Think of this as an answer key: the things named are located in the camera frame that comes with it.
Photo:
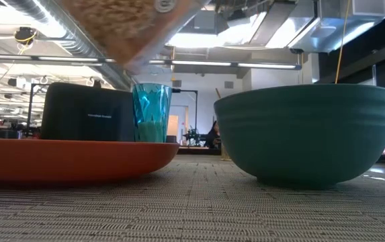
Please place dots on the blue faceted plastic tumbler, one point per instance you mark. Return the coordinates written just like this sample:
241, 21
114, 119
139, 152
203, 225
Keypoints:
152, 107

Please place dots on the black toaster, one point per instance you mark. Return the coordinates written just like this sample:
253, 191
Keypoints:
84, 114

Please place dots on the Cinnamon Cheerios cereal box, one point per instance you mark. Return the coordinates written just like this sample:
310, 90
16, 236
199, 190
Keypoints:
111, 27

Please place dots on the black background robot arm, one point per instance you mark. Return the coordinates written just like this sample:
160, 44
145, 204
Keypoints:
193, 136

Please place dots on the black stand with crossbar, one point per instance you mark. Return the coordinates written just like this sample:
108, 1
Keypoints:
195, 107

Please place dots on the person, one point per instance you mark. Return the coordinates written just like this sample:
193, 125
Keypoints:
213, 136

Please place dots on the long linear ceiling light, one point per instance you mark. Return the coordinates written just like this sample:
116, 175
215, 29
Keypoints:
212, 63

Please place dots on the beige woven placemat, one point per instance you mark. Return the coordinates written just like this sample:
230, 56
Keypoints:
192, 208

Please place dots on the green ceramic bowl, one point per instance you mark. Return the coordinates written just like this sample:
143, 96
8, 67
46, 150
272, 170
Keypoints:
306, 134

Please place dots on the orange plate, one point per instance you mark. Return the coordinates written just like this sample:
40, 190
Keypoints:
71, 161

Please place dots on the black ceiling-mounted device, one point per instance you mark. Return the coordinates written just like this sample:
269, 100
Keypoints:
25, 35

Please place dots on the silver spiral air duct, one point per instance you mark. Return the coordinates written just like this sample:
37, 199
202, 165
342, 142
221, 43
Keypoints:
78, 43

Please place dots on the black metal frame stand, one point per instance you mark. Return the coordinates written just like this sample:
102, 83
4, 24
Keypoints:
30, 107

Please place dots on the large sheet metal duct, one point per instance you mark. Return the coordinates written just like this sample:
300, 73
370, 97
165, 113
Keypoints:
333, 23

